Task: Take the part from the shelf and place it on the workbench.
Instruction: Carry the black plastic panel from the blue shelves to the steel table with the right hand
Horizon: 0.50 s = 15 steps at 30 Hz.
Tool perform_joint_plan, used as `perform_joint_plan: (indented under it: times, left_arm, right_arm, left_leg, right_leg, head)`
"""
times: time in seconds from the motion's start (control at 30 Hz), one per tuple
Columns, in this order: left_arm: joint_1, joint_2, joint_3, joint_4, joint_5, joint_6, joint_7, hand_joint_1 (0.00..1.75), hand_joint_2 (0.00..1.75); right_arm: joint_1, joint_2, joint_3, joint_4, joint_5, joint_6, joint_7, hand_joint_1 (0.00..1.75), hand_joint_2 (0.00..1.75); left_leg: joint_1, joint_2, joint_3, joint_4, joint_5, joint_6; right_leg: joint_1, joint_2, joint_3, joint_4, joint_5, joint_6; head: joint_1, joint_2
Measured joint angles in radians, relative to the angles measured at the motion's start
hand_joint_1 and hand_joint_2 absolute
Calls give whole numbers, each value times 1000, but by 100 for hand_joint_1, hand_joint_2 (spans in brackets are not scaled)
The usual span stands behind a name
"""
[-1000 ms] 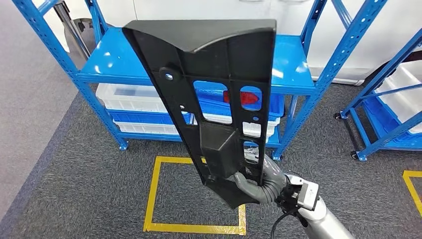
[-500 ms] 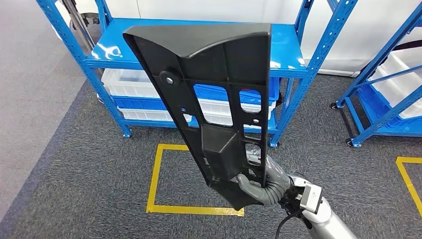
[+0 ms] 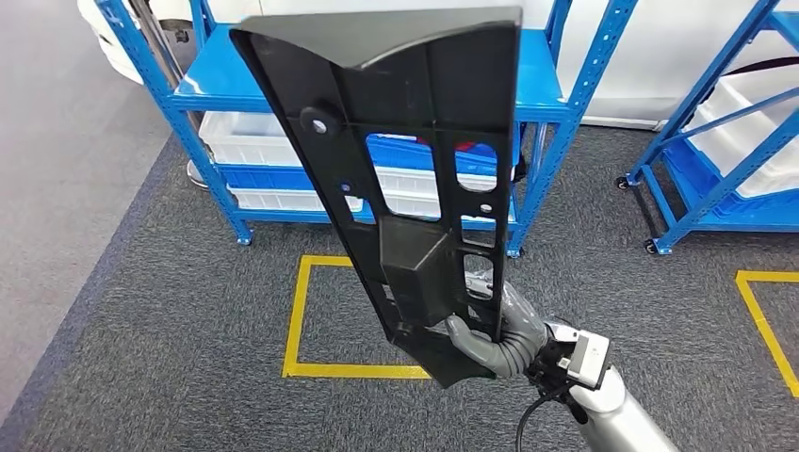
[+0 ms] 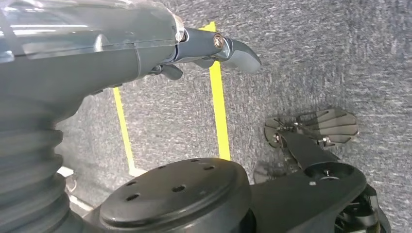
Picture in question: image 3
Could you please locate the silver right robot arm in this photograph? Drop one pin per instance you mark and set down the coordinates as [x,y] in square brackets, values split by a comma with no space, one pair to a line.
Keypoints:
[618,418]

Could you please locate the large white plastic bin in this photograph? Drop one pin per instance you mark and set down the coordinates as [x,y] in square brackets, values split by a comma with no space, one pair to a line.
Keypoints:
[749,87]

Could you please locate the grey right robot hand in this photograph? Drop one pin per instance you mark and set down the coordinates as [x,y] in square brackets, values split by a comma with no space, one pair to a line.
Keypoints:
[524,318]

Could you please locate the black plastic panel part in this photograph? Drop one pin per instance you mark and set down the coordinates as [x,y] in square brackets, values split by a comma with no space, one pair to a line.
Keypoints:
[406,75]

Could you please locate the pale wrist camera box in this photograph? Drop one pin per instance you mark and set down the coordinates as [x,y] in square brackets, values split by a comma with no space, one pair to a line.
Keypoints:
[590,362]

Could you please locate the grey metal stand pole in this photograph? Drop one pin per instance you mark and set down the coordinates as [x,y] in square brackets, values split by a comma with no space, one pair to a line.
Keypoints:
[156,43]

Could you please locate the black rack caster wheel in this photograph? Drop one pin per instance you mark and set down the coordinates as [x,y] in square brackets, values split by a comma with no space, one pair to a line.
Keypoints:
[652,247]
[623,183]

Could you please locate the blue metal shelf rack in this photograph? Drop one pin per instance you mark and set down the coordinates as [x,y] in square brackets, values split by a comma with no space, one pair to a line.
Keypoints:
[212,81]

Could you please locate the white car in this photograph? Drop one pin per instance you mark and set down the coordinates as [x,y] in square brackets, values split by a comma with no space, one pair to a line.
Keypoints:
[655,62]

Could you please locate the blue wheeled shelf rack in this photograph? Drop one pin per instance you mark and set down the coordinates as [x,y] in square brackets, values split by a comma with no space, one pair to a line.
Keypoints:
[683,181]

